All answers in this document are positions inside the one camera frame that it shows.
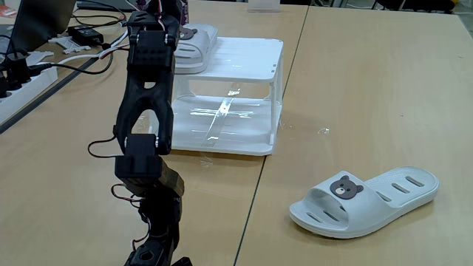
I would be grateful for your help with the white plastic open box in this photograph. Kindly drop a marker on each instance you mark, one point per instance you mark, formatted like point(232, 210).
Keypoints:
point(240, 125)

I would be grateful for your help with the white flat piece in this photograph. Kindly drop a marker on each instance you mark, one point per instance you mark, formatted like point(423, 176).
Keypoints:
point(38, 57)

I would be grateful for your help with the white power strip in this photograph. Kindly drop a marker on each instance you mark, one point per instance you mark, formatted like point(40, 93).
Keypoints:
point(26, 92)

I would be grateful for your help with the red flat item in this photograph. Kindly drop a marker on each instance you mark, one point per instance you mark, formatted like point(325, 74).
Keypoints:
point(7, 11)

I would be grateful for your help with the black chair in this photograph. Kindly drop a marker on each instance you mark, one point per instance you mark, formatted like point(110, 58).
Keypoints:
point(417, 4)

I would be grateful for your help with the black plug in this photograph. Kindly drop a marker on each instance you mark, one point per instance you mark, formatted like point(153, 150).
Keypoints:
point(16, 70)
point(3, 86)

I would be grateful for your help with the white bear slipper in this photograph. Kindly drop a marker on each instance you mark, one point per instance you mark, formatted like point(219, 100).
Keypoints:
point(199, 48)
point(369, 214)

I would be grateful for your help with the dark flat device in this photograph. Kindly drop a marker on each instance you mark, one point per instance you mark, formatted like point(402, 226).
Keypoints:
point(107, 3)

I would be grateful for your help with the white printed part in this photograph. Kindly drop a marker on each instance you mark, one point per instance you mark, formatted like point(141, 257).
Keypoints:
point(68, 44)

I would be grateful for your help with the clear tape scrap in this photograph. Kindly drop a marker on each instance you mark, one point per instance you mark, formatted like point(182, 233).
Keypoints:
point(324, 131)

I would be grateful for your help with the dark laptop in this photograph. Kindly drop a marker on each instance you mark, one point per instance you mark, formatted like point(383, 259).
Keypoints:
point(40, 22)

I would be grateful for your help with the white stand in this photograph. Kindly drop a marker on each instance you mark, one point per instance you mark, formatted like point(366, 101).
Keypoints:
point(264, 5)

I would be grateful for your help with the black power adapter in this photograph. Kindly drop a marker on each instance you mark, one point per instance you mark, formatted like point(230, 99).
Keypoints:
point(85, 35)

